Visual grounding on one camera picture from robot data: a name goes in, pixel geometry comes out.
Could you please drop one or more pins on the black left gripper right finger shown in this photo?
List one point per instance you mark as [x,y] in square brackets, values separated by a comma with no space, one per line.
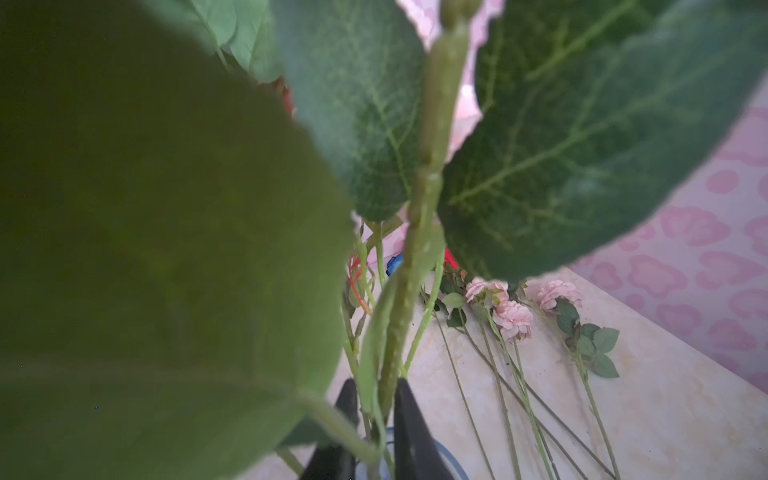
[416,453]

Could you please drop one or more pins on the pink peony stem pile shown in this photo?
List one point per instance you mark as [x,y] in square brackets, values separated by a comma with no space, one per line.
[506,316]

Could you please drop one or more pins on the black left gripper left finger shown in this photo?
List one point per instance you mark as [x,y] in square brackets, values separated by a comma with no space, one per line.
[335,462]

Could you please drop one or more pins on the purple gradient glass vase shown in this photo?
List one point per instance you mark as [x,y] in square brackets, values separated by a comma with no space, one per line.
[386,469]

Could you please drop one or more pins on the large pink peony stem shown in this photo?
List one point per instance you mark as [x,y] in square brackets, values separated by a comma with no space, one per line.
[199,200]

